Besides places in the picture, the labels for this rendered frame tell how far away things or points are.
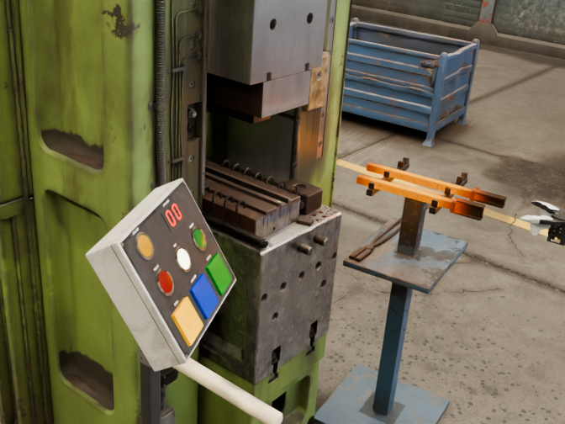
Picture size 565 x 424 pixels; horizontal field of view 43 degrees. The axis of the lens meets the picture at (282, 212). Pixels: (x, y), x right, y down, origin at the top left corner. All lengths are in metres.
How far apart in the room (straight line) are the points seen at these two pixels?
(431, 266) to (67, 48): 1.31
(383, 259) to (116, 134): 1.04
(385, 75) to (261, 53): 4.00
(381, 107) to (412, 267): 3.54
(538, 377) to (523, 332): 0.33
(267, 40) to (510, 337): 2.10
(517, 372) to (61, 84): 2.20
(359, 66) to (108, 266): 4.62
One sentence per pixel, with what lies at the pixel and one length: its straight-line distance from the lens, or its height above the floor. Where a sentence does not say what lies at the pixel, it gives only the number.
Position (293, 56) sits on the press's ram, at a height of 1.41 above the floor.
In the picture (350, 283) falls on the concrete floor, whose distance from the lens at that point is 3.64.
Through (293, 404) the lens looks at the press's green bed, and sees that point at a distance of 2.56.
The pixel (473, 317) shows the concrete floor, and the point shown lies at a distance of 3.55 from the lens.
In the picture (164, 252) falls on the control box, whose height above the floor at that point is 1.13.
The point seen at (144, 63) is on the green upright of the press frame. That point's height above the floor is 1.42.
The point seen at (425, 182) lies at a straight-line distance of 2.36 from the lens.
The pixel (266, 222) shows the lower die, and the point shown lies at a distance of 2.00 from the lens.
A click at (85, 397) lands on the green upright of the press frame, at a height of 0.34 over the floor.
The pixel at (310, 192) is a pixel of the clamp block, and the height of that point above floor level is 0.98.
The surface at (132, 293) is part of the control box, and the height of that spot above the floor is 1.10.
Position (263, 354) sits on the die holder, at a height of 0.56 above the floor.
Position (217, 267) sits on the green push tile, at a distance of 1.64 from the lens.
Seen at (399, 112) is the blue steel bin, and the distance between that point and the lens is 5.77.
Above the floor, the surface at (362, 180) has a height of 0.97.
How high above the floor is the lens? 1.84
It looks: 25 degrees down
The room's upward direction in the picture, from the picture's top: 4 degrees clockwise
